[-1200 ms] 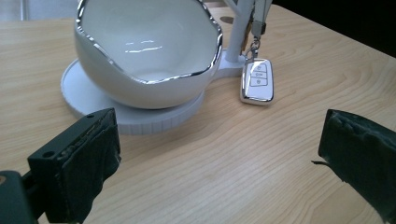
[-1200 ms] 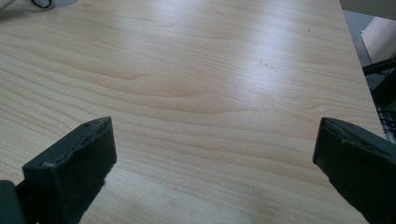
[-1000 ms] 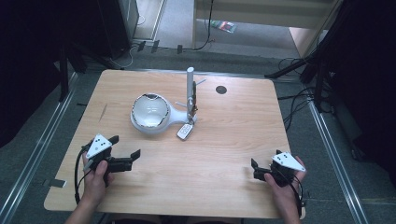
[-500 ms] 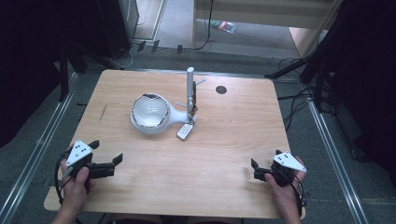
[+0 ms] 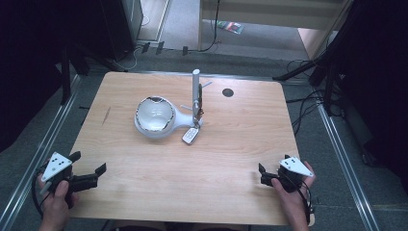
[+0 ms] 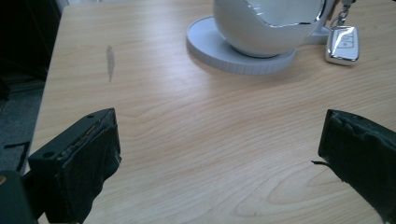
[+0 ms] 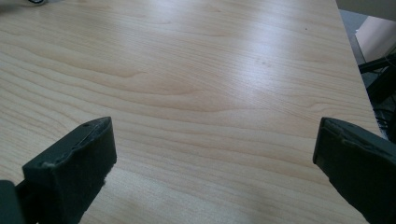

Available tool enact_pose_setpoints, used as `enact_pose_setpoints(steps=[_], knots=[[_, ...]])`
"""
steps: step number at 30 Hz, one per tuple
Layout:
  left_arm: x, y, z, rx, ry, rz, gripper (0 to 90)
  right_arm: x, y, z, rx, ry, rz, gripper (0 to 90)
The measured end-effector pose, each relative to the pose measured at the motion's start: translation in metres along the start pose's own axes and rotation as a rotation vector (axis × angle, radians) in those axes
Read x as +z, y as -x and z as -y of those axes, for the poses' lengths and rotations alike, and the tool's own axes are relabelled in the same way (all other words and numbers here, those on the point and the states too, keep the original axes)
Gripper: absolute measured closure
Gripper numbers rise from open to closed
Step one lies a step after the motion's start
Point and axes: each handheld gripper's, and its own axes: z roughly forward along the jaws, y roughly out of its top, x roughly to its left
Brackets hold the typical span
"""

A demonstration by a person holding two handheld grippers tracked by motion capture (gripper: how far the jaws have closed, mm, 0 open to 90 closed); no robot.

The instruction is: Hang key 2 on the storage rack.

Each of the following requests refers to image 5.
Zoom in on hand-held gripper cable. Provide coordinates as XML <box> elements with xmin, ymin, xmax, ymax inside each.
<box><xmin>296</xmin><ymin>182</ymin><xmax>317</xmax><ymax>225</ymax></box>
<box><xmin>31</xmin><ymin>166</ymin><xmax>53</xmax><ymax>219</ymax></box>

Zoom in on person's left hand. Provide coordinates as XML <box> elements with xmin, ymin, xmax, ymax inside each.
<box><xmin>37</xmin><ymin>174</ymin><xmax>80</xmax><ymax>223</ymax></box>

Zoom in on colourful packet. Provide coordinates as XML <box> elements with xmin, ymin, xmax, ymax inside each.
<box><xmin>217</xmin><ymin>20</ymin><xmax>245</xmax><ymax>35</ymax></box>

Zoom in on light wooden furniture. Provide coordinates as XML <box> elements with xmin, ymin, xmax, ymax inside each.
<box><xmin>197</xmin><ymin>0</ymin><xmax>354</xmax><ymax>61</ymax></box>

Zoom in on black upright post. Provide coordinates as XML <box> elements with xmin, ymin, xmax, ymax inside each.
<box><xmin>60</xmin><ymin>47</ymin><xmax>72</xmax><ymax>106</ymax></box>

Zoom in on person's right hand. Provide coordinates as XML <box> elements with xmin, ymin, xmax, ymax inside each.
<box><xmin>270</xmin><ymin>160</ymin><xmax>318</xmax><ymax>223</ymax></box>

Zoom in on black stand legs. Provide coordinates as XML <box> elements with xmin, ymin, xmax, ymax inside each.
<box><xmin>271</xmin><ymin>0</ymin><xmax>364</xmax><ymax>117</ymax></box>

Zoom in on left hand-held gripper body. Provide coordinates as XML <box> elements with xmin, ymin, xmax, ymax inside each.
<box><xmin>39</xmin><ymin>151</ymin><xmax>74</xmax><ymax>194</ymax></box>

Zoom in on dark cabinet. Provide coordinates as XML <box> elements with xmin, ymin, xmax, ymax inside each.
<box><xmin>99</xmin><ymin>0</ymin><xmax>144</xmax><ymax>63</ymax></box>

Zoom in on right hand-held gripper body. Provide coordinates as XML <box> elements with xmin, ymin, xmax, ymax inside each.
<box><xmin>276</xmin><ymin>155</ymin><xmax>315</xmax><ymax>194</ymax></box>

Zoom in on white bowl with dark rim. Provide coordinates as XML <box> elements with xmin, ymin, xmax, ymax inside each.
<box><xmin>135</xmin><ymin>95</ymin><xmax>177</xmax><ymax>133</ymax></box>

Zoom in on right hand-held gripper cable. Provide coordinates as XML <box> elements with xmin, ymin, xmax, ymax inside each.
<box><xmin>296</xmin><ymin>182</ymin><xmax>317</xmax><ymax>225</ymax></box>

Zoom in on white floor cable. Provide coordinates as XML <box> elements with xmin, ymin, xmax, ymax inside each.
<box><xmin>113</xmin><ymin>47</ymin><xmax>143</xmax><ymax>72</ymax></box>

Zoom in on silver car key with strap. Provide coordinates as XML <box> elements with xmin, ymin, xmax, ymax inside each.
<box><xmin>181</xmin><ymin>107</ymin><xmax>203</xmax><ymax>146</ymax></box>

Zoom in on left hand-held gripper cable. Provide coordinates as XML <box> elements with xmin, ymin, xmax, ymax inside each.
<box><xmin>31</xmin><ymin>166</ymin><xmax>53</xmax><ymax>219</ymax></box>

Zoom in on black hanging cable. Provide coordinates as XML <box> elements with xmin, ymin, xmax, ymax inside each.
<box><xmin>187</xmin><ymin>0</ymin><xmax>223</xmax><ymax>54</ymax></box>

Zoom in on metal floor rail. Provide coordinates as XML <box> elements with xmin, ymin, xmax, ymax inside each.
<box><xmin>0</xmin><ymin>74</ymin><xmax>82</xmax><ymax>231</ymax></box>
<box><xmin>316</xmin><ymin>102</ymin><xmax>382</xmax><ymax>231</ymax></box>

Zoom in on black floor cables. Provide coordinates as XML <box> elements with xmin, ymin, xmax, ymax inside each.
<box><xmin>284</xmin><ymin>58</ymin><xmax>325</xmax><ymax>137</ymax></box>

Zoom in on white key stand with tray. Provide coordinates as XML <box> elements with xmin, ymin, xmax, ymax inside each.
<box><xmin>133</xmin><ymin>68</ymin><xmax>214</xmax><ymax>140</ymax></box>

